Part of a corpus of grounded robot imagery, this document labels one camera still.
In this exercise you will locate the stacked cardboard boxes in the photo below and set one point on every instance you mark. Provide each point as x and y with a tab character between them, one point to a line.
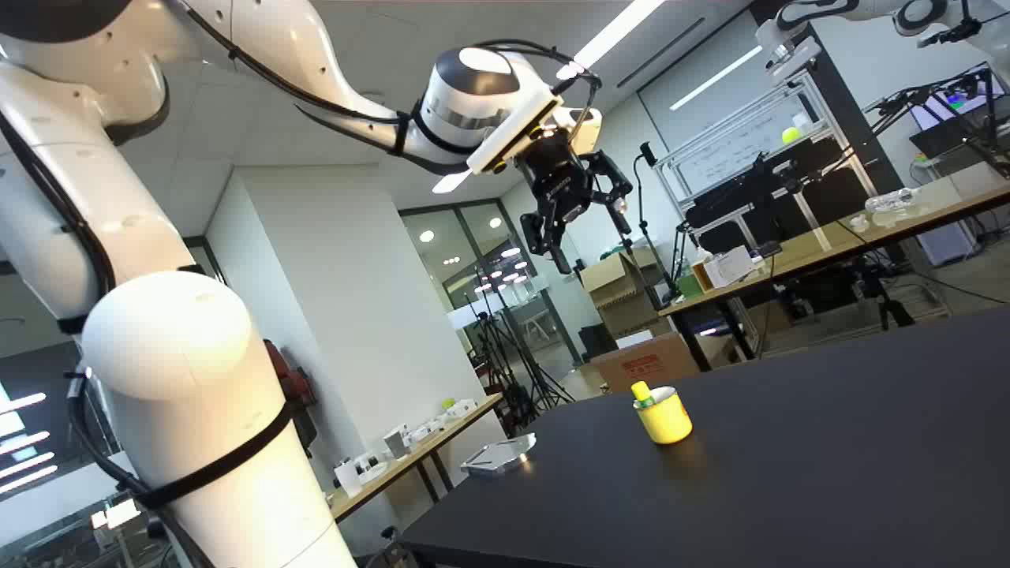
619	287

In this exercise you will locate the white flat device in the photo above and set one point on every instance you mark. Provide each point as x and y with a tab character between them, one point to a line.
494	458

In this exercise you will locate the yellow green ball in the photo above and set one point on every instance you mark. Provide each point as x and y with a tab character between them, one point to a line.
793	136

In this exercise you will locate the computer monitor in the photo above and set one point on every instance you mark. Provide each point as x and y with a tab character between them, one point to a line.
964	111

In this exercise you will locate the large brown cardboard box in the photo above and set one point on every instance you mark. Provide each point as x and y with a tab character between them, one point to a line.
649	360

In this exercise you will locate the red wall object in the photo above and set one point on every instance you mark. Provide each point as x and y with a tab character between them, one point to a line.
292	389

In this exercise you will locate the narrow wooden side table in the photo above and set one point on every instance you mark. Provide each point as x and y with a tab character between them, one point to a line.
411	458

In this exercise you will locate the long wooden desk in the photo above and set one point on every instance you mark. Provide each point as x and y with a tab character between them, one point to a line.
842	239

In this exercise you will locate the small white box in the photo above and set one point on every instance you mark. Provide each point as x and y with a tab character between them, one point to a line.
360	473

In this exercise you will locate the black office equipment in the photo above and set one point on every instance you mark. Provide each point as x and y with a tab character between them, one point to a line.
779	189

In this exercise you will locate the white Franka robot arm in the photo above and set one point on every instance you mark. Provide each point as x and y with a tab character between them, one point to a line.
177	366

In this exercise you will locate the black camera tripod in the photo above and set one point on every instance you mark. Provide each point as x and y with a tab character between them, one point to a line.
516	366

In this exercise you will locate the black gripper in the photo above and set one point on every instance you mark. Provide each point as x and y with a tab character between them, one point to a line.
559	175

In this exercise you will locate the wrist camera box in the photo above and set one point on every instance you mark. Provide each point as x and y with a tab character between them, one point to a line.
586	129

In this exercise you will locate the long ceiling light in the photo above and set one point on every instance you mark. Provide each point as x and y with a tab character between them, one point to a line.
715	81
612	36

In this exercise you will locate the yellow cup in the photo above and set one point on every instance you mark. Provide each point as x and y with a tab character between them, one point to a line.
665	417

